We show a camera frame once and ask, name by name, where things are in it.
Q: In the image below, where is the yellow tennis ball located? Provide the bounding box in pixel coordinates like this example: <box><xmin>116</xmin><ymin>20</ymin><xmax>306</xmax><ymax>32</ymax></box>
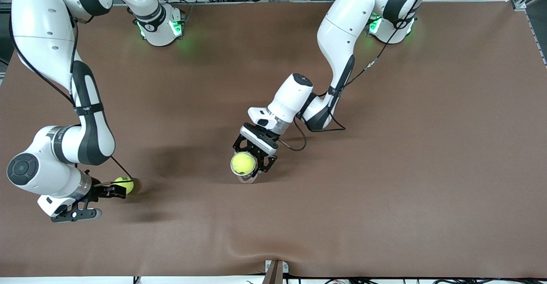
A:
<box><xmin>113</xmin><ymin>176</ymin><xmax>134</xmax><ymax>195</ymax></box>
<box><xmin>231</xmin><ymin>152</ymin><xmax>257</xmax><ymax>177</ymax></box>

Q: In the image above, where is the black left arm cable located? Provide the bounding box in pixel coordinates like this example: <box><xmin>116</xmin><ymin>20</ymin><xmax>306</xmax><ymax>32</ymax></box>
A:
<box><xmin>292</xmin><ymin>0</ymin><xmax>430</xmax><ymax>152</ymax></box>

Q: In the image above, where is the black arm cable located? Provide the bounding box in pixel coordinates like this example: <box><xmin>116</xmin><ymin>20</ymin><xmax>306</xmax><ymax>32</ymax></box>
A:
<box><xmin>9</xmin><ymin>0</ymin><xmax>133</xmax><ymax>183</ymax></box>
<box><xmin>292</xmin><ymin>0</ymin><xmax>430</xmax><ymax>152</ymax></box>

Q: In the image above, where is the grey metal side panel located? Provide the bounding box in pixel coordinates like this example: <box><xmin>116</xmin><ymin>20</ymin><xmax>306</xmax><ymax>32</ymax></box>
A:
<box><xmin>525</xmin><ymin>0</ymin><xmax>547</xmax><ymax>67</ymax></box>

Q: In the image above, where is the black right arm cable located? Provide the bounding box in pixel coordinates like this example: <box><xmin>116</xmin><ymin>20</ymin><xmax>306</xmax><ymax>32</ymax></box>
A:
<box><xmin>9</xmin><ymin>0</ymin><xmax>133</xmax><ymax>183</ymax></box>

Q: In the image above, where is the metal clamp bracket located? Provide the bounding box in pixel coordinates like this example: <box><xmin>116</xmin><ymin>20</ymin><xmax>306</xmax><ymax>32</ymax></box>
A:
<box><xmin>265</xmin><ymin>260</ymin><xmax>289</xmax><ymax>274</ymax></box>

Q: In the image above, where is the brown table cover mat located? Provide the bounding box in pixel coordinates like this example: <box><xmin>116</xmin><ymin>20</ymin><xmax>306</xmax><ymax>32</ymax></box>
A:
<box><xmin>0</xmin><ymin>0</ymin><xmax>547</xmax><ymax>278</ymax></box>

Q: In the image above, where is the brown camera pole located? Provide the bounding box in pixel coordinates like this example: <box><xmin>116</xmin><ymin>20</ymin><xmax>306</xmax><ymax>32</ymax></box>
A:
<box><xmin>262</xmin><ymin>262</ymin><xmax>283</xmax><ymax>284</ymax></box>

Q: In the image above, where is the clear tennis ball can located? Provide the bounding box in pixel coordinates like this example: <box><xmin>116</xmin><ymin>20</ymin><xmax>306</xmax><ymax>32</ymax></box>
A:
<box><xmin>233</xmin><ymin>164</ymin><xmax>259</xmax><ymax>184</ymax></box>

